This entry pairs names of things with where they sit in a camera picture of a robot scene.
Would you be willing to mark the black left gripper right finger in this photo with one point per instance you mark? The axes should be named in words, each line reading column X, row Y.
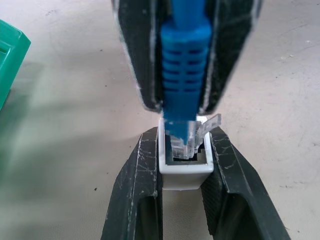
column 232, row 185

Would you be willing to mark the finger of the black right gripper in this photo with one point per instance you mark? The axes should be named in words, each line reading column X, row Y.
column 140, row 50
column 230, row 45

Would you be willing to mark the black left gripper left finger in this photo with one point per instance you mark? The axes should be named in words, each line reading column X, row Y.
column 140, row 180

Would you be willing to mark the white ethernet coupler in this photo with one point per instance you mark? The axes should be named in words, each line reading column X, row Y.
column 180, row 178

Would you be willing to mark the green plastic bin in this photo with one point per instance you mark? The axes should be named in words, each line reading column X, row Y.
column 11, row 55

